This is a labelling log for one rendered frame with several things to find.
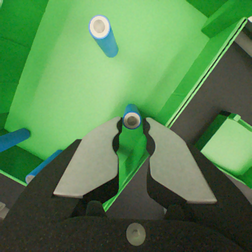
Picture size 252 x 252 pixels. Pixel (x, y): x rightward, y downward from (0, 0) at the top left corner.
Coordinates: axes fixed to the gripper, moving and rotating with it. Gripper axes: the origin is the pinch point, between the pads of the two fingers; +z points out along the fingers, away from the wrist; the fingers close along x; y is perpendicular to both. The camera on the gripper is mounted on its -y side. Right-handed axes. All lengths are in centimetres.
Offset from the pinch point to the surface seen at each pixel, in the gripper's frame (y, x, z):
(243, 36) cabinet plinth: -11, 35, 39
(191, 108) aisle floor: 13.3, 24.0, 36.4
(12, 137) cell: 4.4, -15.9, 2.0
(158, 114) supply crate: 1.9, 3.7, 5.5
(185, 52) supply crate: -5.7, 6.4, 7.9
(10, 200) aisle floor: 65, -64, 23
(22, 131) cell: 4.8, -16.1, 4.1
